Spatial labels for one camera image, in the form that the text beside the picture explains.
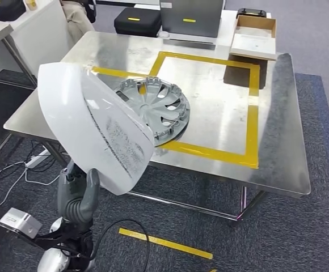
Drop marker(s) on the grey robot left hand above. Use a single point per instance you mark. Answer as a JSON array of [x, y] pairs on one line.
[[76, 202]]

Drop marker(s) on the white curved car part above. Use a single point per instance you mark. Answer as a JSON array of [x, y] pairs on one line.
[[76, 124]]

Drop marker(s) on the steel workbench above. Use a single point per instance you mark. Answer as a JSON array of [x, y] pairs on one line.
[[224, 94]]

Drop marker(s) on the white power strip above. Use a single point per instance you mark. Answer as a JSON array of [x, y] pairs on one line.
[[38, 159]]

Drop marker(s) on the grey wheel hubcap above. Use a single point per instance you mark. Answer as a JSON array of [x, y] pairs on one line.
[[153, 105]]

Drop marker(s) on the white desk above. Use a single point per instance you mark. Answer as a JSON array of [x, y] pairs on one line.
[[39, 37]]

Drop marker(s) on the person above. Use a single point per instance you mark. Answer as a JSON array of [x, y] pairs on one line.
[[73, 18]]

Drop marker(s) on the black office chair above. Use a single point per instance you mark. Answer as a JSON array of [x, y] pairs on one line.
[[90, 9]]

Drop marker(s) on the black case yellow label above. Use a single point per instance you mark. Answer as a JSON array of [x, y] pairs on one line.
[[2, 9], [138, 24]]

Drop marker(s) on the small white round object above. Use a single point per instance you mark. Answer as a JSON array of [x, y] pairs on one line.
[[163, 34]]

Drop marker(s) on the grey hard case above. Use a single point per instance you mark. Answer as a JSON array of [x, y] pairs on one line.
[[191, 17]]

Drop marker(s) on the yellow tape outline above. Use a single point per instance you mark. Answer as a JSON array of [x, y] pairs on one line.
[[252, 112]]

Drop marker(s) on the open cardboard box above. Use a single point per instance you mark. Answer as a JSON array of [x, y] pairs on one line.
[[252, 45]]

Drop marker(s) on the small black case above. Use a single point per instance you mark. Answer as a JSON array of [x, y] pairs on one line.
[[251, 12]]

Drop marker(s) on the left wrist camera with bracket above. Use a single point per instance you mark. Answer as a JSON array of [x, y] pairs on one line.
[[20, 223]]

